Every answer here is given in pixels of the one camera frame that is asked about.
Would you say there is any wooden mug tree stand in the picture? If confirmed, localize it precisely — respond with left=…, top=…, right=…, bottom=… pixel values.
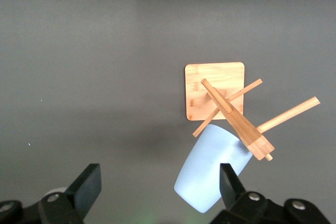
left=184, top=62, right=321, bottom=162

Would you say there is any light blue plastic cup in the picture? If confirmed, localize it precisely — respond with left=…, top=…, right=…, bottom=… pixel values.
left=173, top=124, right=253, bottom=214

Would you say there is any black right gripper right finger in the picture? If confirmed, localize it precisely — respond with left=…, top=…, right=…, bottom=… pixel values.
left=209, top=163, right=332, bottom=224

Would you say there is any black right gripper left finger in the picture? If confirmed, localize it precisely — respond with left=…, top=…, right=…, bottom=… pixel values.
left=0, top=163, right=102, bottom=224

